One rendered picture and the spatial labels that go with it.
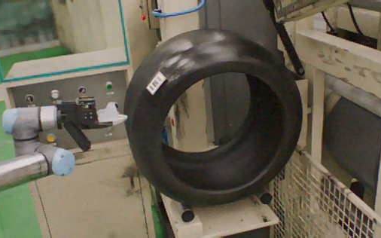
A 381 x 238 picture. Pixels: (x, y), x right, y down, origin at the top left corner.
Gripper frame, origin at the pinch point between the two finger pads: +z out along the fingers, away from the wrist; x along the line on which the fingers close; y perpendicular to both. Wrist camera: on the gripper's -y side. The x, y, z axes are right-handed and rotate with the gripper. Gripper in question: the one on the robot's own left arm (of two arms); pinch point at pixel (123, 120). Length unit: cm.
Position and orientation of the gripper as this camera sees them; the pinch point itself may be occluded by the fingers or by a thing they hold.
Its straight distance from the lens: 131.0
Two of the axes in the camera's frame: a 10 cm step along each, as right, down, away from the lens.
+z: 9.7, -0.7, 2.4
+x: -2.5, -3.7, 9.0
